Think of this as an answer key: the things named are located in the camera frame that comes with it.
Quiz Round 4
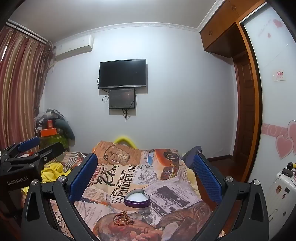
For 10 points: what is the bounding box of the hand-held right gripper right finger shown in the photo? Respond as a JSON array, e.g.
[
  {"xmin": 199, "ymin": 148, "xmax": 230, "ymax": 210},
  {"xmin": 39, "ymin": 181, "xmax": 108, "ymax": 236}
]
[{"xmin": 193, "ymin": 146, "xmax": 270, "ymax": 241}]

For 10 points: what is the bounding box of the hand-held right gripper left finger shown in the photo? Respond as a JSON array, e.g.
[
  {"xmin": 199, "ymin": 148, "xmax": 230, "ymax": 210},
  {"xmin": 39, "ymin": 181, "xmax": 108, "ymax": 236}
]
[{"xmin": 21, "ymin": 152, "xmax": 99, "ymax": 241}]

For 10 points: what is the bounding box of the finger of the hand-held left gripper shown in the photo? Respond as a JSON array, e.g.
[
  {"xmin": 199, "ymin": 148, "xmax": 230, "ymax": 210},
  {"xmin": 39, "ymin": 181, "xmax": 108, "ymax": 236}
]
[
  {"xmin": 0, "ymin": 136, "xmax": 40, "ymax": 163},
  {"xmin": 7, "ymin": 142, "xmax": 64, "ymax": 169}
]

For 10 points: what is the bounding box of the red and gold bracelet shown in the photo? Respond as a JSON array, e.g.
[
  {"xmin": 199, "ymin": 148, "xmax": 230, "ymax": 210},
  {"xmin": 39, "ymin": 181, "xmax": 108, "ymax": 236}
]
[{"xmin": 112, "ymin": 210, "xmax": 134, "ymax": 226}]

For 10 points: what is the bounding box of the purple heart-shaped tin box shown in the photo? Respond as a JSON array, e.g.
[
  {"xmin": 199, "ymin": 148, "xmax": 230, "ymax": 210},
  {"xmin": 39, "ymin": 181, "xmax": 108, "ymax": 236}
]
[{"xmin": 124, "ymin": 188, "xmax": 151, "ymax": 208}]

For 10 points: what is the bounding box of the orange box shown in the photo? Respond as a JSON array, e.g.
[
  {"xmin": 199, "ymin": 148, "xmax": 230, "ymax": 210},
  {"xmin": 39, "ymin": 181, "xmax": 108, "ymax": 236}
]
[{"xmin": 39, "ymin": 128, "xmax": 58, "ymax": 137}]

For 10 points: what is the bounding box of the striped cloth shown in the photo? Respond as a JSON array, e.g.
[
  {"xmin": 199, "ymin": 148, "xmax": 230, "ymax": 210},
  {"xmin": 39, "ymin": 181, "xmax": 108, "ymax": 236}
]
[{"xmin": 60, "ymin": 152, "xmax": 89, "ymax": 172}]

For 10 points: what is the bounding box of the yellow cloth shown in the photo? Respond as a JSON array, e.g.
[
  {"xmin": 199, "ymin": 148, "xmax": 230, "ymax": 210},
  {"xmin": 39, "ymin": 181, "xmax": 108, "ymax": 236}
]
[{"xmin": 22, "ymin": 162, "xmax": 72, "ymax": 193}]

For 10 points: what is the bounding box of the pile of clutter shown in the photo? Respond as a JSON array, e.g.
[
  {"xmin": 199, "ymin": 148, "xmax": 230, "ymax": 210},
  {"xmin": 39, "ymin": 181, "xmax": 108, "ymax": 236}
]
[{"xmin": 35, "ymin": 109, "xmax": 75, "ymax": 149}]

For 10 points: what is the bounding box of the printed blanket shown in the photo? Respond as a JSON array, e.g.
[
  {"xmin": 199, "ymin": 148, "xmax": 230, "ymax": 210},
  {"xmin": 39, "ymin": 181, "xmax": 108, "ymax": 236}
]
[{"xmin": 46, "ymin": 140, "xmax": 225, "ymax": 241}]

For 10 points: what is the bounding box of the striped red curtain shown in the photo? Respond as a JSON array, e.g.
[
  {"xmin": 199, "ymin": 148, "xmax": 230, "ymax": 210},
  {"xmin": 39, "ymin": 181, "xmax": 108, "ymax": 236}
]
[{"xmin": 0, "ymin": 22, "xmax": 55, "ymax": 153}]

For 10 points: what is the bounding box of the yellow hoop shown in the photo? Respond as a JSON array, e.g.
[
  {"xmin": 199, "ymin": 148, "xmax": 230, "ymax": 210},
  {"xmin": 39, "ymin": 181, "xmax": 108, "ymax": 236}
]
[{"xmin": 115, "ymin": 136, "xmax": 136, "ymax": 148}]

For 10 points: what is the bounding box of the white suitcase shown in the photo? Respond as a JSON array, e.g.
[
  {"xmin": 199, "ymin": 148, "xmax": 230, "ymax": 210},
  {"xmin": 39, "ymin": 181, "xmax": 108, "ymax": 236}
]
[{"xmin": 268, "ymin": 169, "xmax": 296, "ymax": 241}]

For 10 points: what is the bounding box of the black and yellow gadget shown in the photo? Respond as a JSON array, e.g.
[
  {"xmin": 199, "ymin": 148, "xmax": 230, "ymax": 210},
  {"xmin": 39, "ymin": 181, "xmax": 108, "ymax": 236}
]
[{"xmin": 281, "ymin": 162, "xmax": 296, "ymax": 178}]

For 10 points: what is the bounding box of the dark wooden door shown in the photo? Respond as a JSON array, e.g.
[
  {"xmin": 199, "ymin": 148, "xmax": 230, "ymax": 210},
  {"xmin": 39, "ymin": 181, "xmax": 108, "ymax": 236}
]
[{"xmin": 232, "ymin": 50, "xmax": 255, "ymax": 159}]

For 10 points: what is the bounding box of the white heart-print sliding door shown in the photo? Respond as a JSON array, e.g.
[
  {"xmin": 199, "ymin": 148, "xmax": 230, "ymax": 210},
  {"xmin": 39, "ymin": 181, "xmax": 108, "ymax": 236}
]
[{"xmin": 239, "ymin": 3, "xmax": 296, "ymax": 232}]

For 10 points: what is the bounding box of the white air conditioner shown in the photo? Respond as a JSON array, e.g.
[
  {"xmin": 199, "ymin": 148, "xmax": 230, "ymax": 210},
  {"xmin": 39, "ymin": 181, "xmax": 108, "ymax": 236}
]
[{"xmin": 55, "ymin": 35, "xmax": 94, "ymax": 61}]

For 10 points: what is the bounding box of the white paper sticker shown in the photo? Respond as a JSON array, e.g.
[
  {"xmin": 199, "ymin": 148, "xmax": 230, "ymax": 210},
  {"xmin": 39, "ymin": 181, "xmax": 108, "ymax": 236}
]
[{"xmin": 272, "ymin": 70, "xmax": 286, "ymax": 81}]

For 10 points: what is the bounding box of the wooden wardrobe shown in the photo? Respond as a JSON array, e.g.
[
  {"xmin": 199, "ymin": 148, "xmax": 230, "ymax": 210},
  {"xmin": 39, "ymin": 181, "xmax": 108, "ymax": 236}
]
[{"xmin": 199, "ymin": 0, "xmax": 269, "ymax": 209}]

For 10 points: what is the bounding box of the small black wall monitor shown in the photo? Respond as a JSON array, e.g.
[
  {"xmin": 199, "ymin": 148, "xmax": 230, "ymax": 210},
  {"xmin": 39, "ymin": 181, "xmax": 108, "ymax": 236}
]
[{"xmin": 109, "ymin": 88, "xmax": 136, "ymax": 109}]

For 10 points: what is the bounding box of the black wall television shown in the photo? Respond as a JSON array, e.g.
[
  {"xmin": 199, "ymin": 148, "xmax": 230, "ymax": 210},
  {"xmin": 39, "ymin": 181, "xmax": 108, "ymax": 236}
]
[{"xmin": 98, "ymin": 59, "xmax": 148, "ymax": 90}]

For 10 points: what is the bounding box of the curtain rail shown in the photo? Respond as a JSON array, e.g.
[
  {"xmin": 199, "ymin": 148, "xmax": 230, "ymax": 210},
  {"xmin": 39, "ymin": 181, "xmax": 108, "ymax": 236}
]
[{"xmin": 6, "ymin": 20, "xmax": 56, "ymax": 47}]

